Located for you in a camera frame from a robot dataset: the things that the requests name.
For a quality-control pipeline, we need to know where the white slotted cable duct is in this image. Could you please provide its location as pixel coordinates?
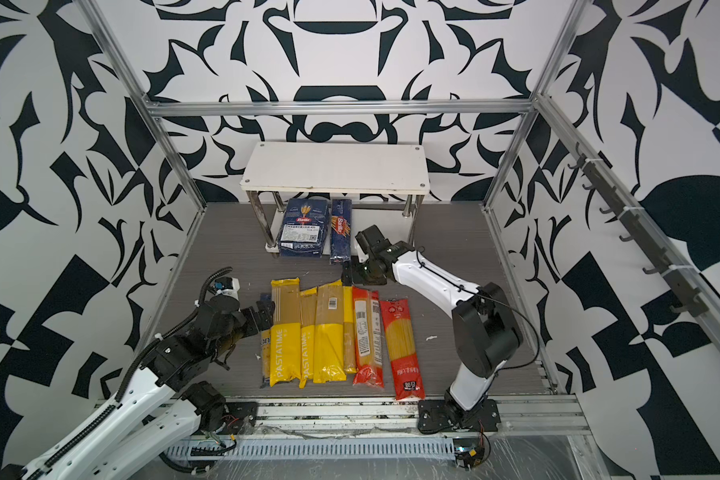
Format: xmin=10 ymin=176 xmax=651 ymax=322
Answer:
xmin=166 ymin=437 xmax=456 ymax=462

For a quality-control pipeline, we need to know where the yellow spaghetti bag narrow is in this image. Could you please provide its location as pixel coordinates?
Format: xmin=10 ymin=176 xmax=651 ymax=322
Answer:
xmin=342 ymin=286 xmax=357 ymax=374

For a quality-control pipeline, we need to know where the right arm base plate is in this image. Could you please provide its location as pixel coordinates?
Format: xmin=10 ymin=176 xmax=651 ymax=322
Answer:
xmin=417 ymin=399 xmax=501 ymax=434

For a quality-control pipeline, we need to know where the blue Barilla spaghetti box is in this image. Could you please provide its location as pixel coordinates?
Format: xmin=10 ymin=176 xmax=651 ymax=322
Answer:
xmin=329 ymin=198 xmax=352 ymax=264

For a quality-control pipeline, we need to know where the white two-tier metal shelf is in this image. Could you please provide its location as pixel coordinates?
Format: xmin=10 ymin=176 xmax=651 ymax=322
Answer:
xmin=240 ymin=141 xmax=430 ymax=255

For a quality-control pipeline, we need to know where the small circuit board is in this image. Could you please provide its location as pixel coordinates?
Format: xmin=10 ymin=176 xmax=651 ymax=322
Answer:
xmin=454 ymin=435 xmax=491 ymax=470

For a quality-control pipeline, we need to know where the yellow pastatime bag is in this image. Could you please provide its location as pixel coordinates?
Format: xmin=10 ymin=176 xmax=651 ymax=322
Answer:
xmin=269 ymin=278 xmax=301 ymax=386
xmin=299 ymin=288 xmax=317 ymax=389

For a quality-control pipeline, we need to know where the yellow Pastatime bag middle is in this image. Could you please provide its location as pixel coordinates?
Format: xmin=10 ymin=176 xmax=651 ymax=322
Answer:
xmin=299 ymin=288 xmax=317 ymax=389

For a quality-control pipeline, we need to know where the yellow Pastatime bag barcode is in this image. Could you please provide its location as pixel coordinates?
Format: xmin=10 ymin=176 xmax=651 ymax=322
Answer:
xmin=313 ymin=280 xmax=346 ymax=384

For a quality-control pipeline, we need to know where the dark spaghetti pack far left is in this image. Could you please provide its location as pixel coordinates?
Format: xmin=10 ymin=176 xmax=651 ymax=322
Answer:
xmin=257 ymin=293 xmax=274 ymax=388

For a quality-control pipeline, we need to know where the dark blue Barilla pasta bag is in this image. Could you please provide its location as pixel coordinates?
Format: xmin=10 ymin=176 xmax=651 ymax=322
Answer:
xmin=277 ymin=198 xmax=329 ymax=257

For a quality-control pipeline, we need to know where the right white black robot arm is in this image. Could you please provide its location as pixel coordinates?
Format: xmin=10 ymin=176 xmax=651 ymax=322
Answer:
xmin=352 ymin=225 xmax=524 ymax=416

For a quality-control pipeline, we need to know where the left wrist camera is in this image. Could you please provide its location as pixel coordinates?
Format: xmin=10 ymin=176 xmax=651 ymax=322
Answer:
xmin=213 ymin=276 xmax=240 ymax=299

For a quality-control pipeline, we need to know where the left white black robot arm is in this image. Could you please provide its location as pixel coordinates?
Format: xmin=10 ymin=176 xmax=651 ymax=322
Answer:
xmin=0 ymin=290 xmax=275 ymax=479

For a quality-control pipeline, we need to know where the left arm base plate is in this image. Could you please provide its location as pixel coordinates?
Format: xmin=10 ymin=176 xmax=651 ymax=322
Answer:
xmin=215 ymin=401 xmax=259 ymax=436

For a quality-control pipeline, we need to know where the yellow Pastatime bag left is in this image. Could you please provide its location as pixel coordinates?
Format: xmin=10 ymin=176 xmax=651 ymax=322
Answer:
xmin=269 ymin=278 xmax=301 ymax=386

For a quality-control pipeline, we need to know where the red spaghetti bag labelled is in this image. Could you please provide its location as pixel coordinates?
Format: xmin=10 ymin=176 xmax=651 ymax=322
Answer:
xmin=352 ymin=287 xmax=384 ymax=389

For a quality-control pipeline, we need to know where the dark wall hook rack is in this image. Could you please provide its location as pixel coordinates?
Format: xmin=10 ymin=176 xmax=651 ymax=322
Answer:
xmin=570 ymin=144 xmax=710 ymax=317

